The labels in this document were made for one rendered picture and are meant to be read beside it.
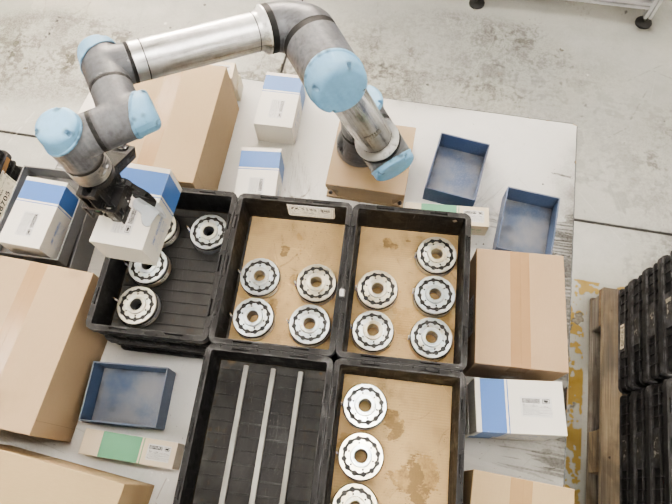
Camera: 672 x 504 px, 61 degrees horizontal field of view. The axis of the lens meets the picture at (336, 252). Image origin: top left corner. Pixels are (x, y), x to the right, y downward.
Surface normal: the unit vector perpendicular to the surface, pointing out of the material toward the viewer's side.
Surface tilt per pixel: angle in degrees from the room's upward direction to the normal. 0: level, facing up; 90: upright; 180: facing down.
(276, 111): 0
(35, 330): 0
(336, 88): 83
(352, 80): 83
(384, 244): 0
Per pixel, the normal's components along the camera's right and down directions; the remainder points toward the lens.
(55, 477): -0.04, -0.39
